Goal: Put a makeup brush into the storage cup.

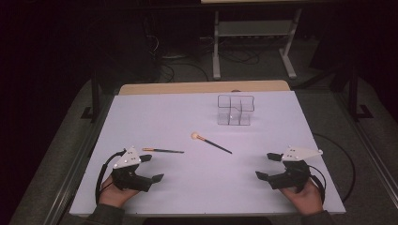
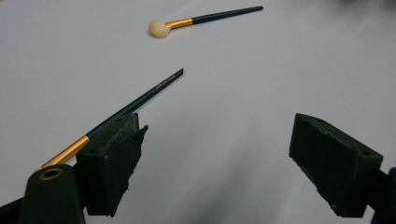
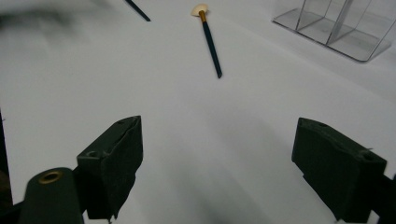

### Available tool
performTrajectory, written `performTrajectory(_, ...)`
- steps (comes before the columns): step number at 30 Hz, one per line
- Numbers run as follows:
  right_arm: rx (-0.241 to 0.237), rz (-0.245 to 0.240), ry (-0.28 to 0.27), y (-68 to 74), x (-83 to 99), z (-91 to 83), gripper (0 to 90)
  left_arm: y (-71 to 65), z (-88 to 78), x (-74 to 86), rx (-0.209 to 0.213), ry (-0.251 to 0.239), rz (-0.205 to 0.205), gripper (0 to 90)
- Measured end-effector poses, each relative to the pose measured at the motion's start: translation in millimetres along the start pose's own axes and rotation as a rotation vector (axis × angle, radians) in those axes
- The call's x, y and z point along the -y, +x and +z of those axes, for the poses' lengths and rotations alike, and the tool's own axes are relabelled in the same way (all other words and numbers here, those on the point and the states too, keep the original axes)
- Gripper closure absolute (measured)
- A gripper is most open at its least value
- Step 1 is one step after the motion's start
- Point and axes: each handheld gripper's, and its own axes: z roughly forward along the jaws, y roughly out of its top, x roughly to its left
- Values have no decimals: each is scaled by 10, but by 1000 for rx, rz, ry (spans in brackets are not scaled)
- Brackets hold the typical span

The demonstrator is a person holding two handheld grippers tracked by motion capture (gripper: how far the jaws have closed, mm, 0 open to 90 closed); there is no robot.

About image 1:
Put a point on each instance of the white table cover sheet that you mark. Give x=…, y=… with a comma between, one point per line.
x=187, y=187

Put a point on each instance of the person's right hand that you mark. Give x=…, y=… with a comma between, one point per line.
x=306, y=201

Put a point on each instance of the clear acrylic organizer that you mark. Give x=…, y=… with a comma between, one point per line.
x=234, y=118

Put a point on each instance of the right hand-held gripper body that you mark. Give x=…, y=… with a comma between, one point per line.
x=292, y=178

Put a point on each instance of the white metal desk frame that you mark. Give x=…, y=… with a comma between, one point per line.
x=250, y=28

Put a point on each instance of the thin makeup brush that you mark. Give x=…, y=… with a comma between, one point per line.
x=165, y=151

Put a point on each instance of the person's left hand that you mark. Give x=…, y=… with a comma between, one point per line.
x=114, y=197

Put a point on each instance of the round-head makeup brush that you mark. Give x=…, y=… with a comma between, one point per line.
x=212, y=144

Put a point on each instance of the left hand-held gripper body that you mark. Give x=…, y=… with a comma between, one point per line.
x=128, y=179

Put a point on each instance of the aluminium floor rail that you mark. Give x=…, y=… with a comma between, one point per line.
x=378, y=161
x=70, y=184

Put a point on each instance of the black metal stand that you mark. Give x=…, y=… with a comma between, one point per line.
x=95, y=100
x=353, y=93

